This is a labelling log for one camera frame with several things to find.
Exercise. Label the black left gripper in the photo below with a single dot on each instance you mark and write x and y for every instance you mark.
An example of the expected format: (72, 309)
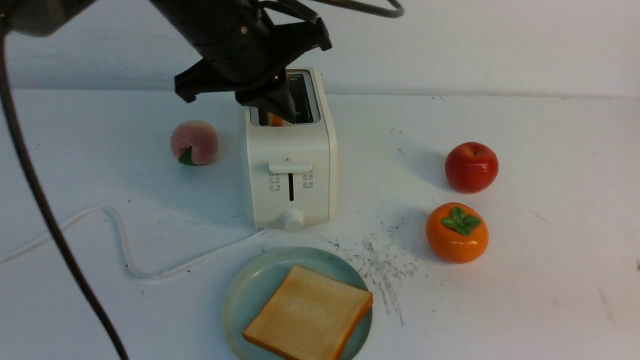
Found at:
(242, 50)

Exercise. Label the toast slice slot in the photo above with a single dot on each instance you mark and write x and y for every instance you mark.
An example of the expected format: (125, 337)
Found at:
(275, 121)
(309, 317)

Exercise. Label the white toaster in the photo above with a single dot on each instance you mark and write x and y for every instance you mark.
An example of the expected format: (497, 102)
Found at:
(290, 172)

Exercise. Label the pink peach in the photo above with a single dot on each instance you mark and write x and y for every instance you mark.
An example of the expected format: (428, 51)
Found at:
(194, 143)

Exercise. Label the light green round plate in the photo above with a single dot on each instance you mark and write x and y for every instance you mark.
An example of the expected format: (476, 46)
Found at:
(260, 278)

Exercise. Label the red apple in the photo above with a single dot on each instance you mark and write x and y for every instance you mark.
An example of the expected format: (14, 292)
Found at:
(471, 167)

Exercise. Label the orange persimmon green leaves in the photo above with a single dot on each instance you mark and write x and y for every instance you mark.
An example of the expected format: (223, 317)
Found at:
(456, 233)

